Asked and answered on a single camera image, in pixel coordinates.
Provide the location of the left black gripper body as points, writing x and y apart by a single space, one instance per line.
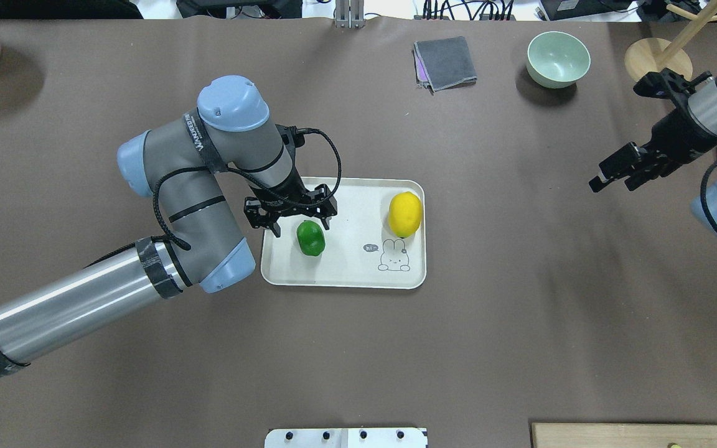
288 191

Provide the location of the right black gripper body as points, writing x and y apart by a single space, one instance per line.
671 137

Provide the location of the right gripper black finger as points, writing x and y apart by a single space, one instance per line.
634 164

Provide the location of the green lime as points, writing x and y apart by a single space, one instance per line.
310 238

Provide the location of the yellow lemon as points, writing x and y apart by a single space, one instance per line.
405 214

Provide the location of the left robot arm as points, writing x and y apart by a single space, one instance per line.
228 130

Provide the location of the white rabbit tray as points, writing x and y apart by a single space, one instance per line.
361 250

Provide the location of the wooden mug tree stand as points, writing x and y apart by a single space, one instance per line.
651 54

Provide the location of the mint green bowl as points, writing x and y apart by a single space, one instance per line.
557 60

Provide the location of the grey folded cloth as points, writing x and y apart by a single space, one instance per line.
443 64

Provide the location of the wooden cutting board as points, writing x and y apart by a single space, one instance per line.
547 434

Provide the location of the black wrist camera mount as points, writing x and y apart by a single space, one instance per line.
319 203

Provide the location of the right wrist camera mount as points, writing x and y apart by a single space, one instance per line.
668 84

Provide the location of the aluminium frame post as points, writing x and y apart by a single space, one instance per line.
349 14

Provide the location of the white camera stand pillar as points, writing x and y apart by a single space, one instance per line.
392 436

